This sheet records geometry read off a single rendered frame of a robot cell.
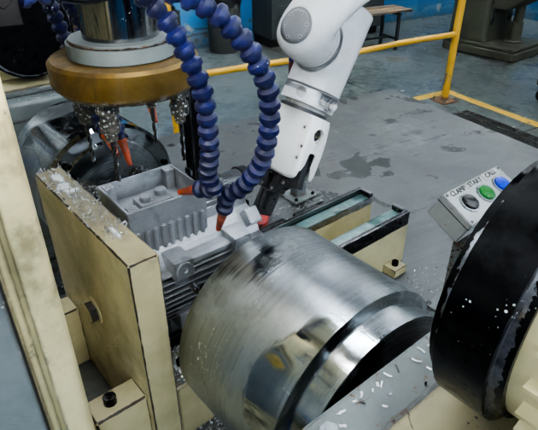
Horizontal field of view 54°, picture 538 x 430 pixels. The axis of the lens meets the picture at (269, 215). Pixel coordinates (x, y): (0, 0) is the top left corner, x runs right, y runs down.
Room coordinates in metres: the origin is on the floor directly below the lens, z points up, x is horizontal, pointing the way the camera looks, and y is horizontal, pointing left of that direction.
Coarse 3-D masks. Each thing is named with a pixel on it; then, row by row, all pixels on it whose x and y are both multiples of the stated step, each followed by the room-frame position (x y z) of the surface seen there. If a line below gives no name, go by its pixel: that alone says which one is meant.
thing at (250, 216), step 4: (248, 208) 0.68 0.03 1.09; (252, 208) 0.69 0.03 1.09; (256, 208) 0.69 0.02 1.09; (240, 212) 0.69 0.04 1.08; (244, 212) 0.68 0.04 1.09; (248, 212) 0.68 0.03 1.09; (252, 212) 0.68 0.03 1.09; (256, 212) 0.68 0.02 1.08; (244, 216) 0.68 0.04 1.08; (248, 216) 0.68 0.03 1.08; (252, 216) 0.68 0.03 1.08; (256, 216) 0.68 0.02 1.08; (260, 216) 0.68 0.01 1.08; (244, 220) 0.68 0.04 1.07; (248, 220) 0.67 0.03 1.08; (252, 220) 0.67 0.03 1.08; (256, 220) 0.68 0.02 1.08; (248, 224) 0.67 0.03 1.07; (252, 224) 0.68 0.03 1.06
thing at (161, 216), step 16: (144, 176) 0.70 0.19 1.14; (160, 176) 0.71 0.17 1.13; (176, 176) 0.71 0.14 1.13; (112, 192) 0.65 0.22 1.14; (128, 192) 0.68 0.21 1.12; (144, 192) 0.69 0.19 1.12; (160, 192) 0.66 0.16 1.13; (176, 192) 0.69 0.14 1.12; (112, 208) 0.62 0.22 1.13; (128, 208) 0.60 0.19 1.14; (144, 208) 0.60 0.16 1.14; (160, 208) 0.61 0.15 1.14; (176, 208) 0.62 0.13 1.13; (192, 208) 0.64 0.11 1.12; (144, 224) 0.59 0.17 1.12; (160, 224) 0.61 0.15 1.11; (176, 224) 0.62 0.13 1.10; (192, 224) 0.64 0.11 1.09; (144, 240) 0.59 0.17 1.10; (160, 240) 0.60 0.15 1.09
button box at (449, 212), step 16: (480, 176) 0.82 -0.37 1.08; (496, 176) 0.83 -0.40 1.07; (448, 192) 0.76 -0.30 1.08; (464, 192) 0.77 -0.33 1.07; (496, 192) 0.79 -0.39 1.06; (432, 208) 0.76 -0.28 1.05; (448, 208) 0.74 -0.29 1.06; (464, 208) 0.73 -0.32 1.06; (480, 208) 0.74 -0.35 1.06; (448, 224) 0.73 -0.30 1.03; (464, 224) 0.71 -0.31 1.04
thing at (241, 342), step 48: (288, 240) 0.49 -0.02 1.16; (240, 288) 0.43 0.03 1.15; (288, 288) 0.41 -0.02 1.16; (336, 288) 0.41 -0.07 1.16; (384, 288) 0.41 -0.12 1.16; (192, 336) 0.42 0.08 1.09; (240, 336) 0.38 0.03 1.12; (288, 336) 0.36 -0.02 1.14; (336, 336) 0.35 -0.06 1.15; (384, 336) 0.35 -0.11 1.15; (192, 384) 0.41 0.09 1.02; (240, 384) 0.35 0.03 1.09; (288, 384) 0.33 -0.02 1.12; (336, 384) 0.32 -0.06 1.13
